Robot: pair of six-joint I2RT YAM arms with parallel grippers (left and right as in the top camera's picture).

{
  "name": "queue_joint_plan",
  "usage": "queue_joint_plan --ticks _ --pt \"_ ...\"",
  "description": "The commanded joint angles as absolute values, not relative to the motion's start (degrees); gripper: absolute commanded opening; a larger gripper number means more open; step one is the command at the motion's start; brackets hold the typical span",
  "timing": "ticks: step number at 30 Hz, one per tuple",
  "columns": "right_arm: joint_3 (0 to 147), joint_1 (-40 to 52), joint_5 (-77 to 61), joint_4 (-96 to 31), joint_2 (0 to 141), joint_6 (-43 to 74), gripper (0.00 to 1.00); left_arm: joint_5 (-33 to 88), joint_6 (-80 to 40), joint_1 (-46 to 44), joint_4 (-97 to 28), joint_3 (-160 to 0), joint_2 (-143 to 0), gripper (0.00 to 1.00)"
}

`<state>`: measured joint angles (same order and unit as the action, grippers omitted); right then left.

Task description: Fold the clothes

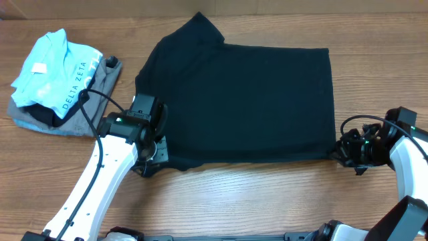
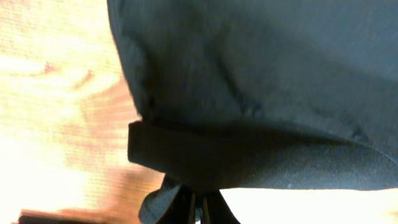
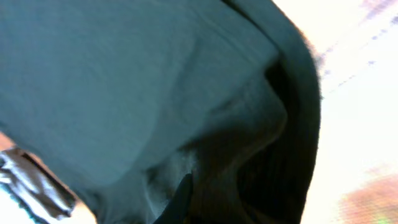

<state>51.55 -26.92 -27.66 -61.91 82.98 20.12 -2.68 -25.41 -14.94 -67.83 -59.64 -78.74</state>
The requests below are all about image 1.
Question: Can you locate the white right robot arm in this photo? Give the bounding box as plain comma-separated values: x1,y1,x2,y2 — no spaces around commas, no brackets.
305,106,427,241

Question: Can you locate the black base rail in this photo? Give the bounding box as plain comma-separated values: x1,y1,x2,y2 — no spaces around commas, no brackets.
100,226,322,241

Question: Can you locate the folded black shirt in stack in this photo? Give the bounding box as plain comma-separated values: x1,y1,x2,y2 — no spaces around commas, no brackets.
22,76,102,127

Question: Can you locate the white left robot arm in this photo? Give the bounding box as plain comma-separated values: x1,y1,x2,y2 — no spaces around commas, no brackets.
23,94,169,240

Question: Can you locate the black t-shirt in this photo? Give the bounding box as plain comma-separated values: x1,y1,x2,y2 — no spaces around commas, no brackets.
135,13,336,171

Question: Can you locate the folded light blue shirt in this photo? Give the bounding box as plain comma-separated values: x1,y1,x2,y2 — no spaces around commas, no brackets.
11,29,103,119

